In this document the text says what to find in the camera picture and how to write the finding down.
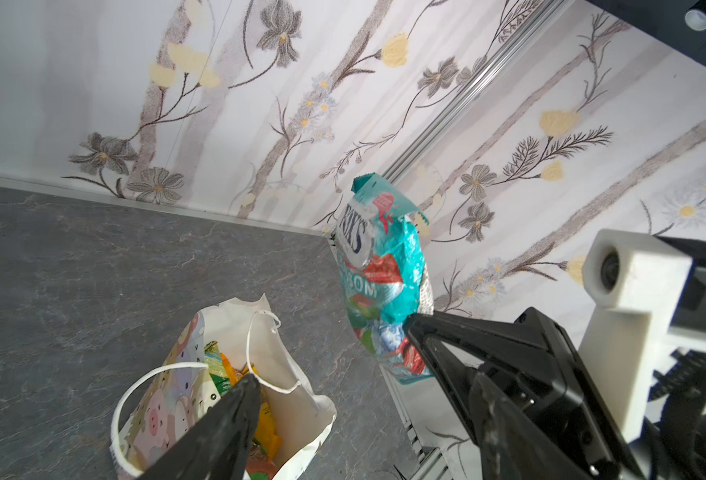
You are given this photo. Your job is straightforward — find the patterned white paper bag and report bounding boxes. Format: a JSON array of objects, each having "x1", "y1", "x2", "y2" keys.
[{"x1": 111, "y1": 297, "x2": 337, "y2": 479}]

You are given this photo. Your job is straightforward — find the teal Fox's candy bag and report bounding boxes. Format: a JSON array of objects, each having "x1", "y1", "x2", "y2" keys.
[{"x1": 331, "y1": 174, "x2": 433, "y2": 384}]

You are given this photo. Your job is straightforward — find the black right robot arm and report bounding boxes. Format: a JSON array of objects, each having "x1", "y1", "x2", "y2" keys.
[{"x1": 406, "y1": 1, "x2": 706, "y2": 479}]

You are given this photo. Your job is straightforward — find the orange snack packet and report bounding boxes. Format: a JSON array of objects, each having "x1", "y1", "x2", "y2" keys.
[{"x1": 220, "y1": 354, "x2": 282, "y2": 460}]

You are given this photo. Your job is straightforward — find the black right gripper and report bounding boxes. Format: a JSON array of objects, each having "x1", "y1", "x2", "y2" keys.
[{"x1": 404, "y1": 308, "x2": 642, "y2": 479}]

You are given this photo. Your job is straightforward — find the green corn chips bag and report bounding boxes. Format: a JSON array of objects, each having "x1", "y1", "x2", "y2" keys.
[{"x1": 246, "y1": 456, "x2": 278, "y2": 480}]

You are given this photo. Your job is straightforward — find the green yellow Fox's candy bag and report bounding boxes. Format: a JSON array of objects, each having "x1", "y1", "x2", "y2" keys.
[{"x1": 204, "y1": 341, "x2": 237, "y2": 395}]

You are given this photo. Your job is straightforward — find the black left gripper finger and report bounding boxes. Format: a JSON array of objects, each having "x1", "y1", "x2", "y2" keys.
[{"x1": 139, "y1": 374, "x2": 261, "y2": 480}]

